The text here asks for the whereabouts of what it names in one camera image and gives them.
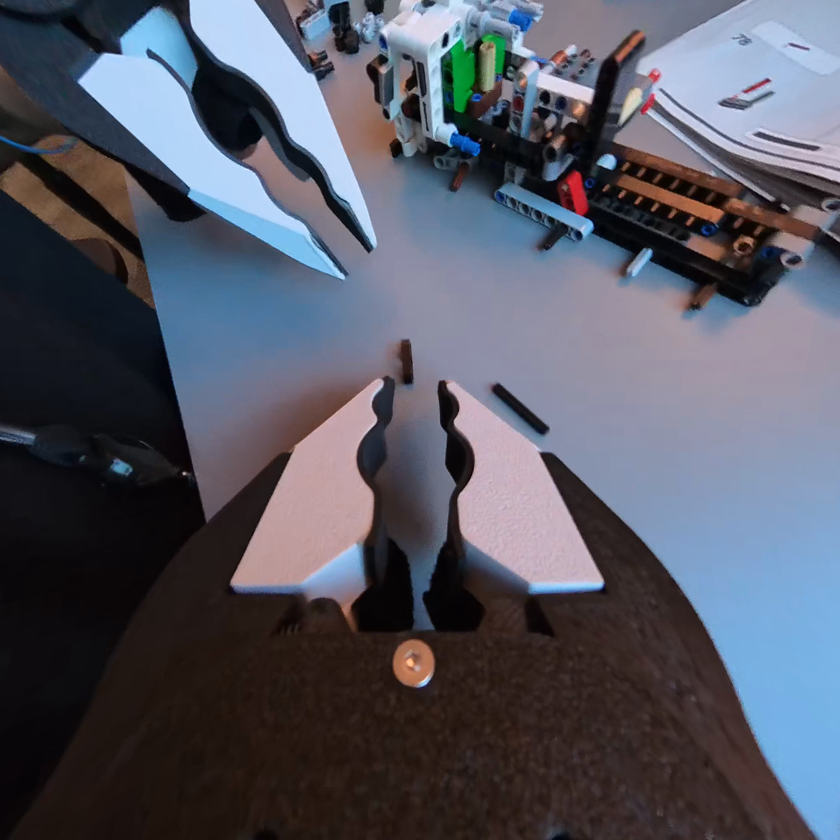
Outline black lego axle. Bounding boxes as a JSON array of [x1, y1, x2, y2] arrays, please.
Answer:
[[491, 382, 551, 436]]

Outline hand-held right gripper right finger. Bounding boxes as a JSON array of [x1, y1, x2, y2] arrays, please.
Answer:
[[437, 379, 605, 629]]

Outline partly built lego truck model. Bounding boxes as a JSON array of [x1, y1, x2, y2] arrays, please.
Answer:
[[366, 0, 840, 311]]

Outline thin blue cable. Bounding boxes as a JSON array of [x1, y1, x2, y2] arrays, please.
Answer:
[[0, 133, 81, 157]]

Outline lego instruction booklet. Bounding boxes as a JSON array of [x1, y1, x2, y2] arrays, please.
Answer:
[[635, 0, 840, 206]]

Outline pile of small black lego pieces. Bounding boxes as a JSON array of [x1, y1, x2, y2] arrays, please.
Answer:
[[307, 0, 389, 81]]

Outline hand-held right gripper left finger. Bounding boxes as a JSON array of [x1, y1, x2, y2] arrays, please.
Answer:
[[230, 377, 396, 626]]

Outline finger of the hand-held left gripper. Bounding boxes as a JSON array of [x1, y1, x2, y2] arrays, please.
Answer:
[[77, 7, 349, 281], [189, 0, 379, 254]]

